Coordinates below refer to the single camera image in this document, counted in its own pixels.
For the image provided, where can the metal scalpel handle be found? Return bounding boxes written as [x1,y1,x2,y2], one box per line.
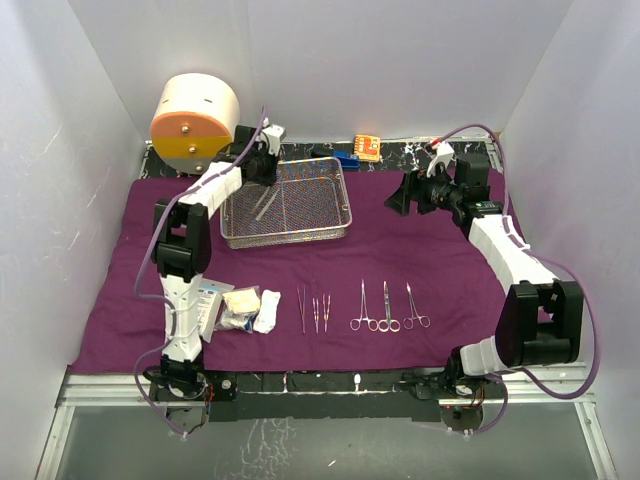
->
[255,189,279,221]
[250,187,273,216]

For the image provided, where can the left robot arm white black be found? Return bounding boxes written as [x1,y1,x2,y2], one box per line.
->
[145,121,285,399]

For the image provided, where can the orange small box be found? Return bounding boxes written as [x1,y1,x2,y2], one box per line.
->
[353,134,381,163]

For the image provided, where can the beige bandage roll packet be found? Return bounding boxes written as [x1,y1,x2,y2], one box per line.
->
[223,287,261,314]

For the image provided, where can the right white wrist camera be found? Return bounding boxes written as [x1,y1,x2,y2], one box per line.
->
[426,142,454,177]

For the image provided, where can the white gauze packet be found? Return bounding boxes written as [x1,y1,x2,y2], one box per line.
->
[198,278,234,343]

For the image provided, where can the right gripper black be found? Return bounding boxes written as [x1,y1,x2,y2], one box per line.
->
[384,163,462,217]

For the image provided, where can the round white drawer box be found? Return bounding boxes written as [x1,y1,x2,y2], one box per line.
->
[149,73,240,174]

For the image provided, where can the wide metal tweezers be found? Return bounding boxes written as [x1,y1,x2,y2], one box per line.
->
[312,297,320,334]

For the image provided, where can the blue black stapler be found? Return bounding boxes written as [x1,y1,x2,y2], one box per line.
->
[311,146,360,171]

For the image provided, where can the thin metal tweezers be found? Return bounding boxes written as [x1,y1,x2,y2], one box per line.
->
[296,285,306,335]

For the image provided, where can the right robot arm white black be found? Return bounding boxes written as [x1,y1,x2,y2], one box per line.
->
[385,154,584,397]

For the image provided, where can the purple cloth wrap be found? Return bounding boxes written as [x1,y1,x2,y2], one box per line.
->
[71,171,505,374]

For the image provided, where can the wire mesh metal tray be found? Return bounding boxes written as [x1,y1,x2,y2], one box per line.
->
[220,157,352,249]

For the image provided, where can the black base frame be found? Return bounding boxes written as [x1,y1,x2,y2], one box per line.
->
[144,367,505,428]

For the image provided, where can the metal surgical scissors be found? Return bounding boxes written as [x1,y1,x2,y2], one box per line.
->
[378,281,401,333]

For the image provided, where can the small blue white packet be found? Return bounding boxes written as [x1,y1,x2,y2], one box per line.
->
[214,308,258,333]

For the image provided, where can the metal forceps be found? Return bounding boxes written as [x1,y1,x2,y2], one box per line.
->
[402,283,431,330]
[349,280,379,332]

